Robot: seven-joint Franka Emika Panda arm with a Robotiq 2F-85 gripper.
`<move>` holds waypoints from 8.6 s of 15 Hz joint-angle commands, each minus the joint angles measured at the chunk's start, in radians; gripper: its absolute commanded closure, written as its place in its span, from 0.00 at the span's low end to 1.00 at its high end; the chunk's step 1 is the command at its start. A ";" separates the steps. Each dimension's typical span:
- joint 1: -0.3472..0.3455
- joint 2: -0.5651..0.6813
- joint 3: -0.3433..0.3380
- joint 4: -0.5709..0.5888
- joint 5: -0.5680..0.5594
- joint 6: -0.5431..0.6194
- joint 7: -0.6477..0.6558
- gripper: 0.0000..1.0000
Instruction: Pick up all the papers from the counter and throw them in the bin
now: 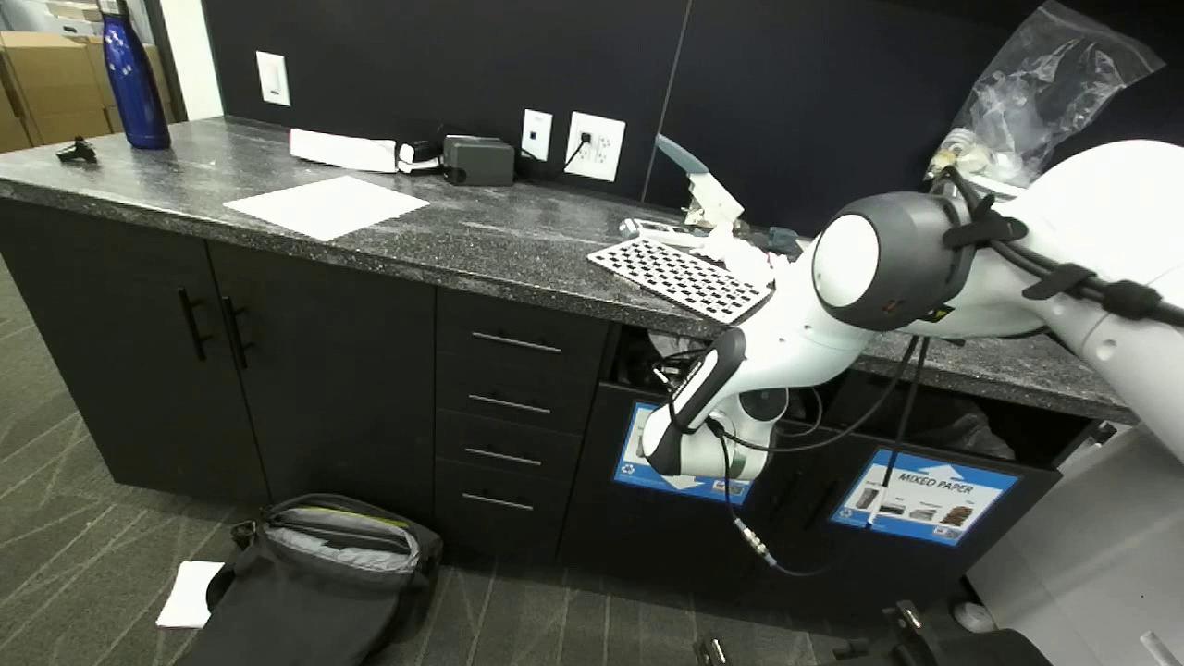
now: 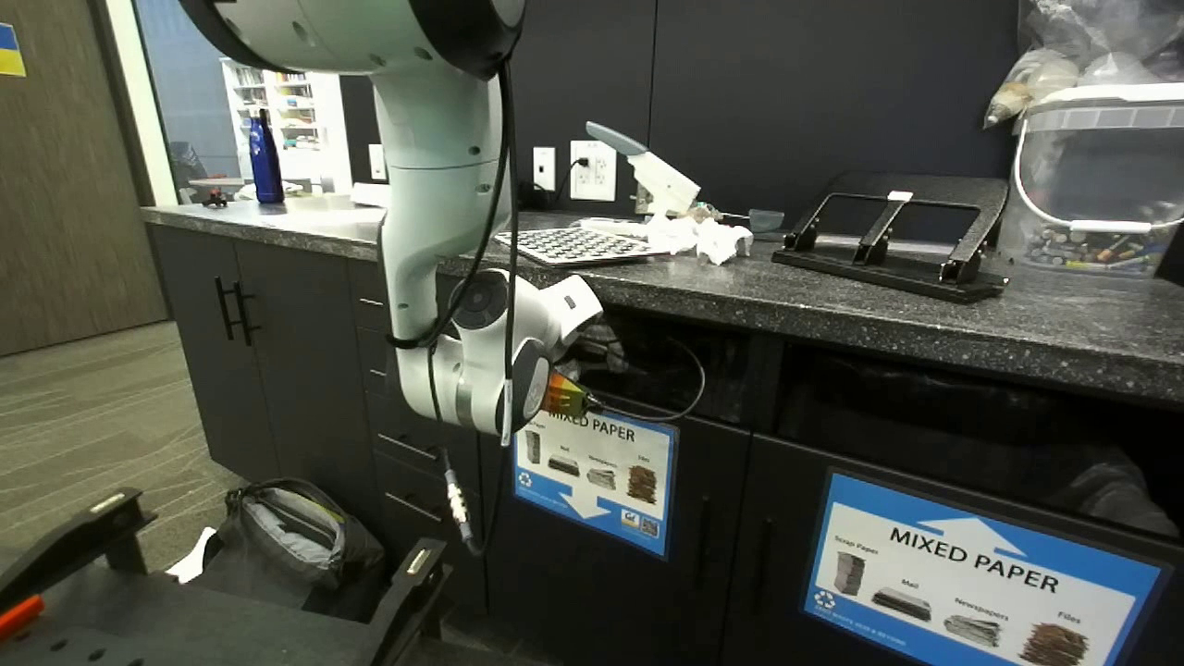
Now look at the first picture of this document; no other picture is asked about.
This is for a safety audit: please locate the small white paper slip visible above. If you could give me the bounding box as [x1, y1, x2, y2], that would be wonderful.
[154, 559, 229, 633]

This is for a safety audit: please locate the black counter cabinet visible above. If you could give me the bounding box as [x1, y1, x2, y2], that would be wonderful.
[0, 113, 1149, 595]

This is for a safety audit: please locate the black power adapter box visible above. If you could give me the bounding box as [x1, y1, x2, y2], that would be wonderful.
[439, 128, 519, 187]

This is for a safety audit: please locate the tan cardboard box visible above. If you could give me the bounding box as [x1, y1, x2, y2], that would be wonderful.
[0, 30, 121, 157]

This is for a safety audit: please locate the flat white paper sheet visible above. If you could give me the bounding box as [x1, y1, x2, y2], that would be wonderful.
[223, 173, 434, 244]

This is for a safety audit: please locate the black cabinet door handle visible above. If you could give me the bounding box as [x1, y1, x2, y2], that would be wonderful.
[177, 287, 214, 365]
[217, 297, 255, 369]

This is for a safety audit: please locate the small white printed wrapper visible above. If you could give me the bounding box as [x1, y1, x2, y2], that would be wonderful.
[616, 215, 678, 244]

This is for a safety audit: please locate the white double wall outlet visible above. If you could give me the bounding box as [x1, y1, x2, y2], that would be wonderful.
[563, 106, 628, 183]

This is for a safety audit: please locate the mixed paper sign up arrow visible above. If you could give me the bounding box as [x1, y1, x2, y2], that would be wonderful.
[830, 443, 1020, 552]

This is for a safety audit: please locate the long white flat device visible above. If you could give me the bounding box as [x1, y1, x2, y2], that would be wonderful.
[286, 125, 422, 178]

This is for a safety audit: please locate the clear plastic bag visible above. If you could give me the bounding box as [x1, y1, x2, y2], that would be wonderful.
[927, 0, 1168, 187]

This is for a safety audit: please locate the mixed paper sign down arrow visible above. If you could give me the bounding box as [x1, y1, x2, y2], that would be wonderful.
[609, 398, 757, 509]

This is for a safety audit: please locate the checkerboard calibration board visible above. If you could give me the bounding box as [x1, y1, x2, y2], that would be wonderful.
[586, 231, 774, 330]

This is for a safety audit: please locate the white tool teal handle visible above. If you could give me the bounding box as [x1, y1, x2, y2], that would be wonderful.
[652, 128, 748, 236]

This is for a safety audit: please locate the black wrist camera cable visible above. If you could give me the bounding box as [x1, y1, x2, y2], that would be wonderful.
[688, 330, 942, 461]

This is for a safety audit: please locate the black cart leg white label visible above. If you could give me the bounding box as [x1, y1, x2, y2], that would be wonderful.
[885, 595, 1049, 666]

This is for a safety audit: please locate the small white wall plate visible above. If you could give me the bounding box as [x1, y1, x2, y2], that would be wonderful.
[519, 106, 556, 161]
[253, 49, 295, 109]

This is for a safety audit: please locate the black cable silver connector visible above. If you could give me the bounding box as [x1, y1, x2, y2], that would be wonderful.
[704, 418, 805, 579]

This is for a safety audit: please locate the dark grey backpack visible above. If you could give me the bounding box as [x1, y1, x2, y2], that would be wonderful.
[181, 493, 445, 666]

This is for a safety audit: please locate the black bin liner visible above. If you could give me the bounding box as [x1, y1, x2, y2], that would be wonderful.
[614, 330, 697, 398]
[822, 369, 1020, 461]

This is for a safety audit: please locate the small black object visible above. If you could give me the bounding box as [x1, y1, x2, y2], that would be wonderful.
[53, 136, 102, 168]

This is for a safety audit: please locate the black drawer silver handle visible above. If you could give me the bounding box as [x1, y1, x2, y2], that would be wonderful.
[434, 287, 614, 379]
[434, 421, 603, 493]
[434, 365, 607, 436]
[434, 477, 594, 559]

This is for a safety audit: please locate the blue water bottle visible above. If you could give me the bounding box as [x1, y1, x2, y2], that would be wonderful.
[98, 7, 174, 156]

